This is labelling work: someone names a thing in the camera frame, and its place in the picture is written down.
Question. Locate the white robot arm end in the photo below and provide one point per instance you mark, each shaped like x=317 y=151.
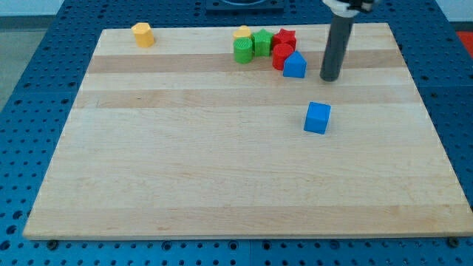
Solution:
x=350 y=8

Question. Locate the blue cube block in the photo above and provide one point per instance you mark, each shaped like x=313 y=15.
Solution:
x=317 y=117

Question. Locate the wooden board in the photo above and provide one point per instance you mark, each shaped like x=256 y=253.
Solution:
x=179 y=141

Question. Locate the green cylinder block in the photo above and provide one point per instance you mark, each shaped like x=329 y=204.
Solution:
x=243 y=50

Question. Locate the blue pentagon house block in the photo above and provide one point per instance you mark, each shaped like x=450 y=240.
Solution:
x=295 y=66

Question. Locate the red cylinder block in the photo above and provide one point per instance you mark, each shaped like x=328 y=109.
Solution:
x=280 y=53

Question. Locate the yellow heart block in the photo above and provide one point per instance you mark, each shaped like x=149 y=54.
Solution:
x=242 y=32

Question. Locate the red star block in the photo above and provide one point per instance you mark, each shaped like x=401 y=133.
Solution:
x=284 y=37

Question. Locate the yellow hexagon block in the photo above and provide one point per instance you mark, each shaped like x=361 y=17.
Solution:
x=143 y=34

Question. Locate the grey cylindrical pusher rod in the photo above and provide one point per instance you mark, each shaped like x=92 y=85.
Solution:
x=336 y=46

